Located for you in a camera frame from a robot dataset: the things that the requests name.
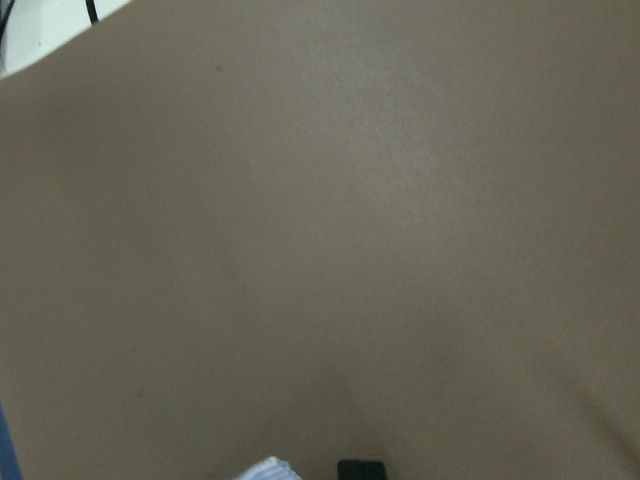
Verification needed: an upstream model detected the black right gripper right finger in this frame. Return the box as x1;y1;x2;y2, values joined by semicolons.
360;460;386;480

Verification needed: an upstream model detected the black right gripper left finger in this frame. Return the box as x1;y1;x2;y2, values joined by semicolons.
337;459;361;480

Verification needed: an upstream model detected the light blue striped shirt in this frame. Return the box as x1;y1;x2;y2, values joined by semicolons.
235;457;301;480

